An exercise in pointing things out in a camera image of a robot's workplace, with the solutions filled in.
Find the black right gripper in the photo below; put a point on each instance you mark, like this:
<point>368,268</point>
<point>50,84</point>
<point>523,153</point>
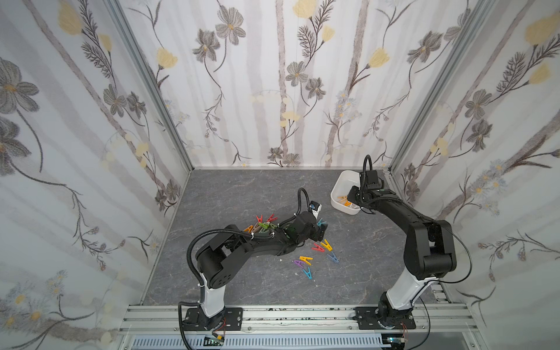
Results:
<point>355,195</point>

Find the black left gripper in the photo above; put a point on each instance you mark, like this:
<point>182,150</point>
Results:
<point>317,230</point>

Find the white plastic storage box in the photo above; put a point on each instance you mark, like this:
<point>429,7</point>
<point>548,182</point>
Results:
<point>346,180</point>

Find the pink red clothespin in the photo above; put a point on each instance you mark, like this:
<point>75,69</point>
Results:
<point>318,248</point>

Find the yellow clothespin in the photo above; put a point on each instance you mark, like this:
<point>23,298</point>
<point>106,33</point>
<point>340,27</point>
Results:
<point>326,245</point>
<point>306,260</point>

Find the blue grey clothespin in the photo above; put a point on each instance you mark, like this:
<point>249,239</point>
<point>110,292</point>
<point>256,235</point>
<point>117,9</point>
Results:
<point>333,258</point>

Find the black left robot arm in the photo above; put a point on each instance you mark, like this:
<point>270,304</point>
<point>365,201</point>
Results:
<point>216,256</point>

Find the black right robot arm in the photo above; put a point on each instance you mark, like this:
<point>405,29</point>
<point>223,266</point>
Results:
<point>429,253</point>

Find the dark red clothespin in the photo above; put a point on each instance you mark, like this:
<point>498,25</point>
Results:
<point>271,219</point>

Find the light blue clothespin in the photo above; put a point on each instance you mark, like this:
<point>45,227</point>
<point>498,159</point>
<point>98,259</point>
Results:
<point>308,273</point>

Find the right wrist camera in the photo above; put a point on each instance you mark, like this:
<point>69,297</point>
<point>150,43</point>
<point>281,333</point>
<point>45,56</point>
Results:
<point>369,180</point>

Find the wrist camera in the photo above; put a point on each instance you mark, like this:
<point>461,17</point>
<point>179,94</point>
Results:
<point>314,208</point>
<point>369,180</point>

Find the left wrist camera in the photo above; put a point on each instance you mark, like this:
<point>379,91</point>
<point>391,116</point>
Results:
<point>314,208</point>

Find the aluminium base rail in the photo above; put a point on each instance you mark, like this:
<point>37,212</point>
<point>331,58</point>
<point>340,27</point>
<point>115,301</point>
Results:
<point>434,326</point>

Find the aluminium corner post right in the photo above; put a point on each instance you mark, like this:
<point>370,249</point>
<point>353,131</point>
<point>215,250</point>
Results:
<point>467,36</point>

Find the aluminium corner post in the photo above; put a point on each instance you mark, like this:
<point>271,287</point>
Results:
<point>148,78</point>
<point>467,36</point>

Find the aluminium corner post left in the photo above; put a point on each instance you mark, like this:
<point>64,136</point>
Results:
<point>148,78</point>

